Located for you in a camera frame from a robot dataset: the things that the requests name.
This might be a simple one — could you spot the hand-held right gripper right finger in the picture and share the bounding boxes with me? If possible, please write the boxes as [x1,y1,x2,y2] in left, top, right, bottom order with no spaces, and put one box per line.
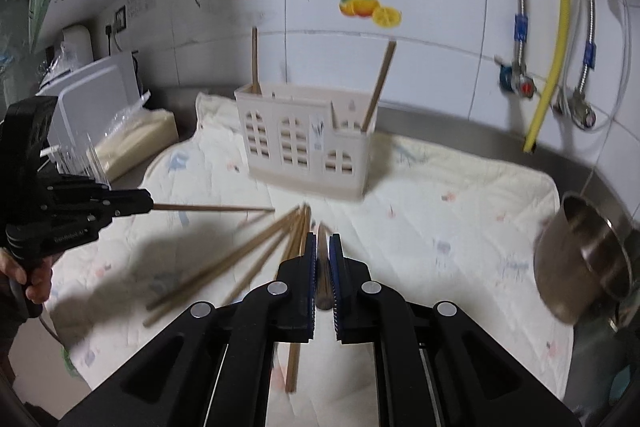
[329,232,583,427]

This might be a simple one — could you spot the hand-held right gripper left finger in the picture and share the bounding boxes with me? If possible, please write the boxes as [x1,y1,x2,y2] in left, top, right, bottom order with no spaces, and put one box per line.
[60,231,318,427]

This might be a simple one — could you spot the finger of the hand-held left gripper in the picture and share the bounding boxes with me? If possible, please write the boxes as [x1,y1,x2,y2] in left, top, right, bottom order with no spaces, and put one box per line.
[47,174,153,206]
[50,203,153,228]

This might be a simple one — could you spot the brown wooden chopstick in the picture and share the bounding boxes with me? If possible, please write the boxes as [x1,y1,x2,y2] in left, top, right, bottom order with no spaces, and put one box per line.
[316,222,337,311]
[361,40,397,131]
[251,27,262,96]
[152,203,276,214]

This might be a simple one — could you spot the pile of wooden chopsticks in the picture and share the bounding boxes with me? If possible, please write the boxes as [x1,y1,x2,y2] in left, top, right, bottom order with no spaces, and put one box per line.
[142,202,314,395]

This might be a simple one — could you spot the white plastic utensil holder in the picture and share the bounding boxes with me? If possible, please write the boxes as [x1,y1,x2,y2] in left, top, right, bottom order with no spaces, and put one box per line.
[234,82,379,202]

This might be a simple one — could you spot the person's left forearm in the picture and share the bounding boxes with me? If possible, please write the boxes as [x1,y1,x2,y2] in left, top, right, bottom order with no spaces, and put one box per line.
[0,277,32,358]

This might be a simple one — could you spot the person's left hand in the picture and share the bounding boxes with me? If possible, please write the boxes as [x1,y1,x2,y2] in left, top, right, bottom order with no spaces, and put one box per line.
[0,249,54,305]

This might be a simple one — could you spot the clear plastic package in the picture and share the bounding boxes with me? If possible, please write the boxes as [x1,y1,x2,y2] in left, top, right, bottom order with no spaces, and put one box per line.
[50,144,108,185]

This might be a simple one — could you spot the plastic bag of paper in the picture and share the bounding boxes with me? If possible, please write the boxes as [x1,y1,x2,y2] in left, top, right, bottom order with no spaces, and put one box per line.
[92,97,180,180]

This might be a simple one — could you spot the white printed cloth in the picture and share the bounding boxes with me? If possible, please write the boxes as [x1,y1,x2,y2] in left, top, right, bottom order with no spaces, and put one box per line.
[47,92,576,427]

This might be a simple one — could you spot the white plastic boxes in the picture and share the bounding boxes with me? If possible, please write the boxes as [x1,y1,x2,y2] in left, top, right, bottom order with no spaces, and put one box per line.
[37,52,143,150]

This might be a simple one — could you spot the white cylindrical canister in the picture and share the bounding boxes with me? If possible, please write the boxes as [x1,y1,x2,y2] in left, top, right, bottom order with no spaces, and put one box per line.
[61,24,94,68]

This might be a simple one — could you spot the stainless steel pot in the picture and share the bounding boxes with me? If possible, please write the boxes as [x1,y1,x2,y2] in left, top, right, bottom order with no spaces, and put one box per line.
[532,192,636,323]

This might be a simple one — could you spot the metal water valve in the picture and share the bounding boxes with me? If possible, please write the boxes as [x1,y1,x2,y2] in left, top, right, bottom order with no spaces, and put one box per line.
[495,54,542,100]
[552,87,598,130]

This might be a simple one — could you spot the yellow gas hose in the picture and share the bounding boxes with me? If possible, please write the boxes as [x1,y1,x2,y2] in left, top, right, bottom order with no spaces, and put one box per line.
[522,0,576,154]

